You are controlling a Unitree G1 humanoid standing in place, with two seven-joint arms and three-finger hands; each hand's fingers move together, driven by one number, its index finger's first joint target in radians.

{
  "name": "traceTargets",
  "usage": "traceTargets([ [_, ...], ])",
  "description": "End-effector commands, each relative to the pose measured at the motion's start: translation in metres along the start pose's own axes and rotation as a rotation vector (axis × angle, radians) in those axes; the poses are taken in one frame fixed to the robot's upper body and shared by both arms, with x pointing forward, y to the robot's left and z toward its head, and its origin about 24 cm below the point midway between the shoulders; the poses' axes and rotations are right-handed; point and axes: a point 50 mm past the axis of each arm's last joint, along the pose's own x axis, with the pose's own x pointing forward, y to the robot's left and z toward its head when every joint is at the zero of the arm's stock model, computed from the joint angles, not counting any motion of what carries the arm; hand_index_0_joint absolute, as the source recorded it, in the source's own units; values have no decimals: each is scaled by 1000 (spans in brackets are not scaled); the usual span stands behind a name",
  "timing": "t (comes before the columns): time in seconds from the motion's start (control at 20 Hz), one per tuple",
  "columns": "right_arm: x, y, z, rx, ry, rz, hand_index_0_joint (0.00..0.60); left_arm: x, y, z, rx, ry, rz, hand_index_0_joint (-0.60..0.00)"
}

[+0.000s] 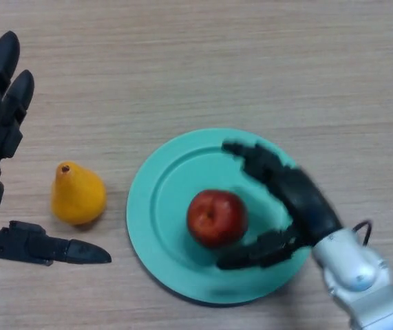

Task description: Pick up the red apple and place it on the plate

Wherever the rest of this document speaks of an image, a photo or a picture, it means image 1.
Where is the red apple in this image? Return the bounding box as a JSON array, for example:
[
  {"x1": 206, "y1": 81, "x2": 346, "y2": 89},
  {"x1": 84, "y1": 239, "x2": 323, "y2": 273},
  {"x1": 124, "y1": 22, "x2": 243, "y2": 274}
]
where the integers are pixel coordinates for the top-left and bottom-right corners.
[{"x1": 186, "y1": 189, "x2": 248, "y2": 250}]

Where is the green round plate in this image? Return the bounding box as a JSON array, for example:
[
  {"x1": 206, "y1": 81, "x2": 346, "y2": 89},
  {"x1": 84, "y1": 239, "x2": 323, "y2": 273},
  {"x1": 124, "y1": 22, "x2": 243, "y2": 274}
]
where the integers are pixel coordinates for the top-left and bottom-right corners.
[{"x1": 126, "y1": 128, "x2": 312, "y2": 306}]

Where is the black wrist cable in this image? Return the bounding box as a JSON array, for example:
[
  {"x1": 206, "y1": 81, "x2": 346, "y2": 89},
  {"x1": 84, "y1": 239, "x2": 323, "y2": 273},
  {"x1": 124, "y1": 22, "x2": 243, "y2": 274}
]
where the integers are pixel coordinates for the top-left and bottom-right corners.
[{"x1": 351, "y1": 221, "x2": 372, "y2": 247}]

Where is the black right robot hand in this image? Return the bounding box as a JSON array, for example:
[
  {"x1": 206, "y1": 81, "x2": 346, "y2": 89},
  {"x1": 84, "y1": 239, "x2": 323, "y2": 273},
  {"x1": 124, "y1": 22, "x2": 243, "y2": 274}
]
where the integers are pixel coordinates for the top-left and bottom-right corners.
[{"x1": 216, "y1": 139, "x2": 343, "y2": 271}]

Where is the yellow pear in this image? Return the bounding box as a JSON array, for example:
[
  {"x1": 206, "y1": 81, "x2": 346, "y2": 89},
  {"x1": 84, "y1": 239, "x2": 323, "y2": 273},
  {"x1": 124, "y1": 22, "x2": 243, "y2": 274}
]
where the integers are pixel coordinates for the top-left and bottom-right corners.
[{"x1": 51, "y1": 161, "x2": 107, "y2": 226}]

